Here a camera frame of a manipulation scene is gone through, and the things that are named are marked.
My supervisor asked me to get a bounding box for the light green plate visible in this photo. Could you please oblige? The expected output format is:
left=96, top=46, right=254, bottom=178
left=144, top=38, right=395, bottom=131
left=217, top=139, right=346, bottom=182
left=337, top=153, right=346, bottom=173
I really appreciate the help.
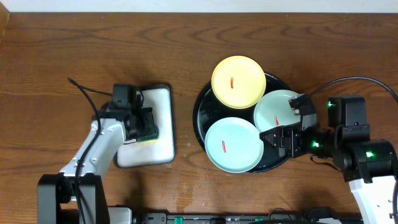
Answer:
left=205, top=117, right=264, bottom=173
left=253, top=90, right=300, bottom=133

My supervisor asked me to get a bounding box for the yellow plate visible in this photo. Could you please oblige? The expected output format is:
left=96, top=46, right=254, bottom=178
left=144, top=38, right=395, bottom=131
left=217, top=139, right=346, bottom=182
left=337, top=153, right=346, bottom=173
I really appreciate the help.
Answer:
left=211, top=55, right=266, bottom=110

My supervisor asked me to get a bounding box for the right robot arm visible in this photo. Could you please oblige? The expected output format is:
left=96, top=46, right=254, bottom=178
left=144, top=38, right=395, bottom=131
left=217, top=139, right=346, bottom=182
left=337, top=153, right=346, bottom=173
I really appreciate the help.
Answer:
left=259, top=94, right=397, bottom=223

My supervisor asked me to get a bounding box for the right black cable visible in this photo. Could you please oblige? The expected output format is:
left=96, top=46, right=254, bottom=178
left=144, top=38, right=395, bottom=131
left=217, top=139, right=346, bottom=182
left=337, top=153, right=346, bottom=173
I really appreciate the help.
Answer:
left=306, top=76, right=398, bottom=105

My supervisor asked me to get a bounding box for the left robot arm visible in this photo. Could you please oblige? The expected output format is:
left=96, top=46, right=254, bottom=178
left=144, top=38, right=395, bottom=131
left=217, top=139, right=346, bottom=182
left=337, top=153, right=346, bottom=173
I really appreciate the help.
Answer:
left=37, top=105, right=157, bottom=224

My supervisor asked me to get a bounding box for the black cable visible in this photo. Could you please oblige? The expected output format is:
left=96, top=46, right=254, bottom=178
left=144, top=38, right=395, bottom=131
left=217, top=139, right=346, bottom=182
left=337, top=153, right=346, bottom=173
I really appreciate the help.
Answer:
left=67, top=77, right=113, bottom=224
left=306, top=76, right=398, bottom=105

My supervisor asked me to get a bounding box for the black rectangular foam tray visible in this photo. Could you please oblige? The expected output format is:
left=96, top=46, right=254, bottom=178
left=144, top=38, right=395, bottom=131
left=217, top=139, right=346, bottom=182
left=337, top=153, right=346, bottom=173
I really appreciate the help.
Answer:
left=114, top=84, right=175, bottom=168

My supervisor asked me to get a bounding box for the left black cable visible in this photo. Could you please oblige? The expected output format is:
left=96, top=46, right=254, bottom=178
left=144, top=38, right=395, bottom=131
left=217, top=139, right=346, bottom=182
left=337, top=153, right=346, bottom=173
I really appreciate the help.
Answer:
left=67, top=77, right=113, bottom=224

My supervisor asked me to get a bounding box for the green scrubbing sponge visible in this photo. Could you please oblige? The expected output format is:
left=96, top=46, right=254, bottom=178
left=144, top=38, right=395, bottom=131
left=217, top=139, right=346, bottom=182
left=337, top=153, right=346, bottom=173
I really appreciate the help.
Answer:
left=137, top=108, right=159, bottom=142

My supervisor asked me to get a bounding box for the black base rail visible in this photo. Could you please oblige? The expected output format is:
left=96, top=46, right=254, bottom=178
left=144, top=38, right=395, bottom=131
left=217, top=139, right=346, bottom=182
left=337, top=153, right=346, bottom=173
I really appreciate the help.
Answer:
left=105, top=205, right=364, bottom=224

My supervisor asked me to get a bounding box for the light green plate front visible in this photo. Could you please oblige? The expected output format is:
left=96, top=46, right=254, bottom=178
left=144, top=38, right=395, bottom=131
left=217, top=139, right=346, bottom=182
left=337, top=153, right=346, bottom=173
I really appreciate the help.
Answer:
left=205, top=117, right=264, bottom=173

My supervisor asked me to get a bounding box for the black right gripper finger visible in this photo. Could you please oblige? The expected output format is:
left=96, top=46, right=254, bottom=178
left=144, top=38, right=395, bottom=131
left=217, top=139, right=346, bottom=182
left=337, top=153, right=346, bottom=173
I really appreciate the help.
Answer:
left=259, top=126, right=290, bottom=156
left=288, top=94, right=317, bottom=129

